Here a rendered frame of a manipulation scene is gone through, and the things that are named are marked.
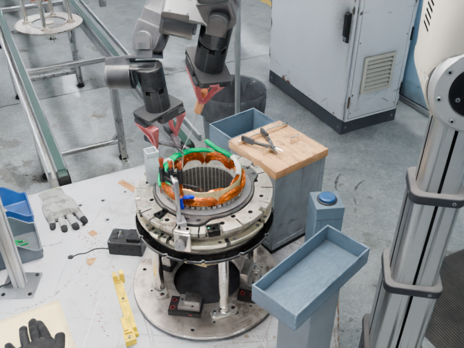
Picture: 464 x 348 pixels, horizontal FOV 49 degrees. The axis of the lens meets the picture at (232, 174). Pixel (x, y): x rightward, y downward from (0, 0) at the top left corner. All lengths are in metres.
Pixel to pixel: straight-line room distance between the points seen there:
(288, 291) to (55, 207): 0.89
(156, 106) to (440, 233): 0.67
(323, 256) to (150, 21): 0.62
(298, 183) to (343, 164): 1.92
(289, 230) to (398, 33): 2.29
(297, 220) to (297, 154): 0.21
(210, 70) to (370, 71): 2.59
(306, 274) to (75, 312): 0.61
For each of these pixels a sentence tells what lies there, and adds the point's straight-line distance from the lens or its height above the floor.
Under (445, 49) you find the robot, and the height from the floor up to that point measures 1.50.
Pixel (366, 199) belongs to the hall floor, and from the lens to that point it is 3.04.
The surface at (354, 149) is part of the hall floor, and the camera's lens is 3.48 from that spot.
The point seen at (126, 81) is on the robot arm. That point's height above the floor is 1.33.
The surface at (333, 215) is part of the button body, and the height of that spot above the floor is 1.01.
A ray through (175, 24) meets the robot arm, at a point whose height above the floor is 1.51.
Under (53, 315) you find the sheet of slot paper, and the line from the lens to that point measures 1.40.
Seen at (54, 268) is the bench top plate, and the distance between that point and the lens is 1.52.
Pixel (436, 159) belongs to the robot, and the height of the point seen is 1.26.
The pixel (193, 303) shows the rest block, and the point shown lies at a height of 0.83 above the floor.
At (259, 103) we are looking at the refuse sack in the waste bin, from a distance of 2.80.
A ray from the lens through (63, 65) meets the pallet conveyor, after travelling 3.01.
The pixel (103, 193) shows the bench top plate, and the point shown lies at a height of 0.78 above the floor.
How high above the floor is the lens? 1.80
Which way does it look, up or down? 35 degrees down
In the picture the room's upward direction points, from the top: straight up
